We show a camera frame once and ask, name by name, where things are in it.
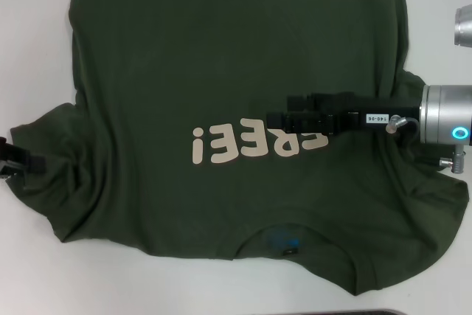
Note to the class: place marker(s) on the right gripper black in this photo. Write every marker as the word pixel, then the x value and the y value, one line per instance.
pixel 402 114

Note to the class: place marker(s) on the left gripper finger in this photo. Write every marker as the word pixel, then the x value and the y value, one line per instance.
pixel 6 172
pixel 35 165

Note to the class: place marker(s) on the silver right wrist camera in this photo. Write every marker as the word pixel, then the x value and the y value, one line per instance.
pixel 464 27

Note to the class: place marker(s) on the dark green printed t-shirt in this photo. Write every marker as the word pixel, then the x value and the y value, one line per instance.
pixel 221 53

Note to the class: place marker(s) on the silver plug connector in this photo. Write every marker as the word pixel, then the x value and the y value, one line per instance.
pixel 457 160

